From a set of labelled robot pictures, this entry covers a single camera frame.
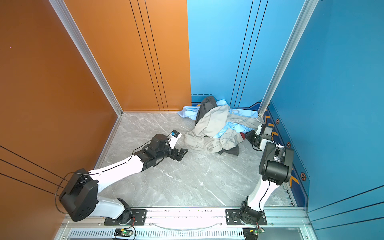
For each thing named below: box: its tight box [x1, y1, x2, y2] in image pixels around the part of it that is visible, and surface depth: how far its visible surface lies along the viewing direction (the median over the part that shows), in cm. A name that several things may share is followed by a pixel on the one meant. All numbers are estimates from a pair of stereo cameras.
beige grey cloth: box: [184, 104, 265, 153], surface depth 98 cm
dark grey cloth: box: [195, 96, 217, 126], surface depth 104 cm
